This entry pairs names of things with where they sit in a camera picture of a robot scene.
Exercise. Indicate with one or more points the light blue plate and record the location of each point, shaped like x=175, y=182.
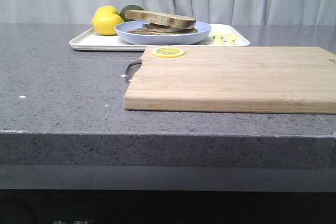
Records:
x=203, y=29

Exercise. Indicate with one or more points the bread slice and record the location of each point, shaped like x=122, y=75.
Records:
x=164, y=19
x=143, y=31

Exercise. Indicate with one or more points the white serving tray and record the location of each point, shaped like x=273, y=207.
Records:
x=92, y=41

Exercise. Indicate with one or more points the lemon slice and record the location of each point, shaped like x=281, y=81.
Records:
x=167, y=52

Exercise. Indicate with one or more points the front yellow lemon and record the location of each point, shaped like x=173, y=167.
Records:
x=105, y=23

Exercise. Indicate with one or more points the yellow lemon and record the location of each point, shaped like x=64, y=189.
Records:
x=105, y=23
x=108, y=9

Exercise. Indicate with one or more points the green lime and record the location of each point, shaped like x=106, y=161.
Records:
x=129, y=7

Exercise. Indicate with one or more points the rear yellow lemon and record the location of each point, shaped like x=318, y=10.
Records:
x=108, y=9

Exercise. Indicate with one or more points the wooden cutting board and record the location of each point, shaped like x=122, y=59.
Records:
x=236, y=79

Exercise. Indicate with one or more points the metal cutting board handle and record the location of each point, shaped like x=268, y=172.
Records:
x=131, y=69

